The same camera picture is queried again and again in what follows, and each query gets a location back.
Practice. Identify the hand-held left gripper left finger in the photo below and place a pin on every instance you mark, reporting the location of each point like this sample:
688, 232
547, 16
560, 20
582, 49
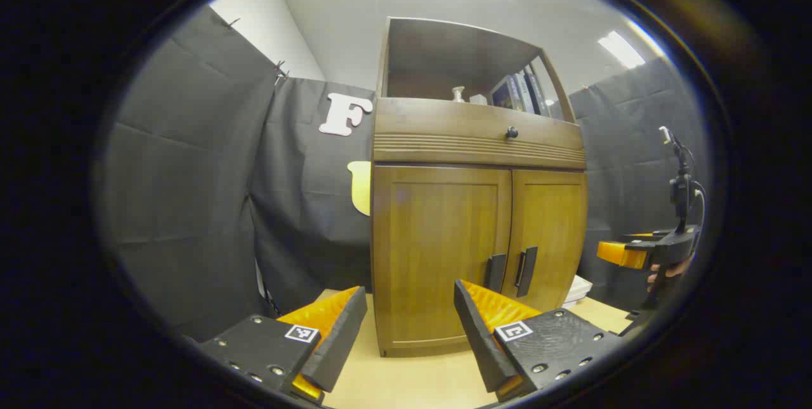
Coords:
339, 339

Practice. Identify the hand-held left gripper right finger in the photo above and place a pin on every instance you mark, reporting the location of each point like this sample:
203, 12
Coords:
477, 333

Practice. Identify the ceiling light panel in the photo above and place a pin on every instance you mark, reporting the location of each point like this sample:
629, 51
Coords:
622, 49

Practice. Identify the round black drawer knob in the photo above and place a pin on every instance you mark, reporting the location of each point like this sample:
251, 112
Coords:
512, 132

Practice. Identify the grey spine book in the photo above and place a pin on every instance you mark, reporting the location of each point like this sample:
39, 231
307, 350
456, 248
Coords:
525, 92

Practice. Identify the dark spine book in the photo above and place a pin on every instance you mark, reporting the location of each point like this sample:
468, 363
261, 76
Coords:
539, 93

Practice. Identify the blue hardcover book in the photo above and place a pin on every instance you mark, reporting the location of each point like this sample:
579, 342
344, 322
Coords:
505, 95

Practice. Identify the wooden double-door shoe cabinet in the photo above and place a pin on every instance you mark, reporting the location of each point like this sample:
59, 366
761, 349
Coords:
444, 142

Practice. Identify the black backdrop cloth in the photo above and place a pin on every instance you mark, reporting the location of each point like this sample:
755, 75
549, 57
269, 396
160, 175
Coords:
190, 193

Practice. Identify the wooden cabinet drawer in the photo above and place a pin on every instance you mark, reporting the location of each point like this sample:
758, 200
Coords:
444, 133

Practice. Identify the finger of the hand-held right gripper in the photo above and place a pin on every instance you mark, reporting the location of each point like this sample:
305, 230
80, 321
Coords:
637, 235
622, 255

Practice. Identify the wooden cabinet door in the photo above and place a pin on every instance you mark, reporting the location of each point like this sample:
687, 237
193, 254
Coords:
552, 225
438, 250

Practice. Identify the small white figurine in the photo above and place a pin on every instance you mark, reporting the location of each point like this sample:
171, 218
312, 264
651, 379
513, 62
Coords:
458, 94

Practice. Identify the small white box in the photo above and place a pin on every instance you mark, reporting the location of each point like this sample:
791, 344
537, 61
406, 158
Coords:
478, 99

